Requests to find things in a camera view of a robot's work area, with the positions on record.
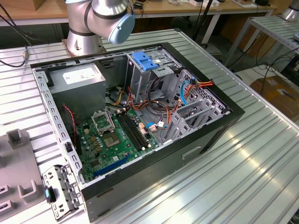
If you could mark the grey power supply unit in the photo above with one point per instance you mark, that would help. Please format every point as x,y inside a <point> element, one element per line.
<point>77,98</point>

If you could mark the blue expansion slot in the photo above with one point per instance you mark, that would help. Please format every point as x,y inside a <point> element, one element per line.
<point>112,166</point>

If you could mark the metal slat side table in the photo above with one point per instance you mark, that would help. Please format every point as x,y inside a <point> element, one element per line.
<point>273,26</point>

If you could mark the CPU socket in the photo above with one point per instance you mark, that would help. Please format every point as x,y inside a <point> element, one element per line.
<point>111,141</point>

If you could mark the metal slot retention bracket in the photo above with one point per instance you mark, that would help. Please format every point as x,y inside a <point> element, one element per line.
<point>67,186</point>

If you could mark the thin metal locking lever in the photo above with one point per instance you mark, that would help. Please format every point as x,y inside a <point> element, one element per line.
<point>112,120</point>

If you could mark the grey metal disk bay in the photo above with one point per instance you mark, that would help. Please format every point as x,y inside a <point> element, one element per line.
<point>205,93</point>

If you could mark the black open PC case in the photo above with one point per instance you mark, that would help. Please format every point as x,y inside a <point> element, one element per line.
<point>151,172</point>

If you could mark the brown cardboard box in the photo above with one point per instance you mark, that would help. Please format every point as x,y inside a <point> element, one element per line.
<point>275,98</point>

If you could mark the black case fan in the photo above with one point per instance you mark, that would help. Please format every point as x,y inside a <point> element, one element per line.
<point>70,135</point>

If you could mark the grey optical drive cage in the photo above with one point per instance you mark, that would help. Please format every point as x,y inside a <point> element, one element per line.
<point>137,79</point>

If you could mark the blue plastic drive latch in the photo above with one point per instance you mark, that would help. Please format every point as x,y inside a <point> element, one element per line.
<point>143,61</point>

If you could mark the grey parts rack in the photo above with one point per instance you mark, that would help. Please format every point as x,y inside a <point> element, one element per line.
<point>21,163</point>

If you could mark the green motherboard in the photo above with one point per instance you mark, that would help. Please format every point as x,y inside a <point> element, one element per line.
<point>123,151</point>

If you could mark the black RAM slot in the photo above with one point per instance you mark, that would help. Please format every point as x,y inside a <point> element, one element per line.
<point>137,128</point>
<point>134,129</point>
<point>129,131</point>

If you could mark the wooden desk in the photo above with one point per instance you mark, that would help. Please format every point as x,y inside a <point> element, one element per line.
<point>35,13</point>

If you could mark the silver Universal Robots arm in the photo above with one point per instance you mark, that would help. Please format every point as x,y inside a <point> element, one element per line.
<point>107,14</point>

